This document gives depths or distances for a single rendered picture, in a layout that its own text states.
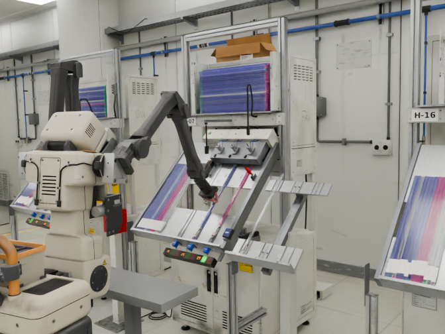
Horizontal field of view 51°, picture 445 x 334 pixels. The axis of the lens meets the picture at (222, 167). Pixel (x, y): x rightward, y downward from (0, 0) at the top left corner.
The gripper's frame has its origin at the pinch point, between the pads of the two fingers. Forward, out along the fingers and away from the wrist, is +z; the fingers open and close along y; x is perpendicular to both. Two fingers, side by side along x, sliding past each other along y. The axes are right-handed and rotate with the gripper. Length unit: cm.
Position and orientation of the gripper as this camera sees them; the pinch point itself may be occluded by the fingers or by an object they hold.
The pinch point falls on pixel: (215, 201)
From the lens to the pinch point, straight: 253.8
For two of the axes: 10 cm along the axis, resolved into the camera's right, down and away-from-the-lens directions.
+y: -7.7, -0.5, 6.3
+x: -4.4, 7.6, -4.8
